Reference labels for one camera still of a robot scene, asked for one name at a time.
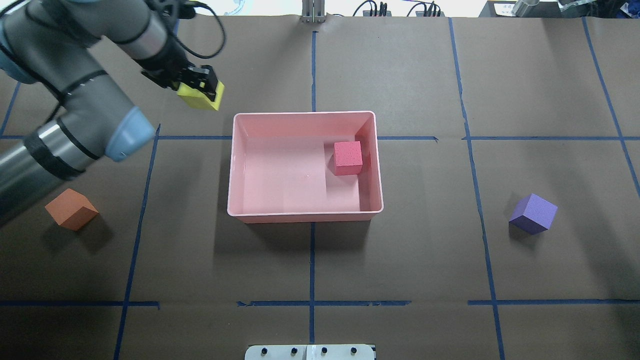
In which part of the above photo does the pink plastic bin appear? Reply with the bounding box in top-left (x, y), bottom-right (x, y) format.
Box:
top-left (226, 111), bottom-right (385, 224)

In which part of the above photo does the black camera cable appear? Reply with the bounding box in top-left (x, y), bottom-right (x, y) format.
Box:
top-left (172, 1), bottom-right (227, 60)

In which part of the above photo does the aluminium frame post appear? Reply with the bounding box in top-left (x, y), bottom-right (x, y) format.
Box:
top-left (301, 0), bottom-right (327, 24)

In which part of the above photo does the white pole with base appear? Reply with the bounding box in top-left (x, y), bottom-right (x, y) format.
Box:
top-left (244, 343), bottom-right (377, 360)

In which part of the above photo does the purple foam block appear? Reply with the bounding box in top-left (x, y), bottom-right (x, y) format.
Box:
top-left (509, 193), bottom-right (558, 235)

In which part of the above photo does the pink foam block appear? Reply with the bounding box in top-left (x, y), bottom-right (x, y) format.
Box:
top-left (333, 141), bottom-right (363, 176)

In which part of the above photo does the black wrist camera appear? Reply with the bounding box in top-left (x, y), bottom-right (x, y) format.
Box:
top-left (147, 0), bottom-right (198, 21)

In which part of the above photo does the yellow foam block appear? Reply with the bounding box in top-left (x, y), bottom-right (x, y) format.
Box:
top-left (176, 81), bottom-right (226, 111)

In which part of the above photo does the metal cylinder weight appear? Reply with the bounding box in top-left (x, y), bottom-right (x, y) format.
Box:
top-left (510, 0), bottom-right (540, 18)

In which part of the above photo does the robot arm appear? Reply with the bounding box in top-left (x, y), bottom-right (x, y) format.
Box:
top-left (1, 0), bottom-right (225, 224)

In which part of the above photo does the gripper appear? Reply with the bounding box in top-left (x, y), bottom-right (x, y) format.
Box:
top-left (135, 42), bottom-right (219, 101)

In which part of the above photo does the orange foam block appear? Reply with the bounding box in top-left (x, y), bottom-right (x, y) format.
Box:
top-left (45, 188), bottom-right (99, 231)

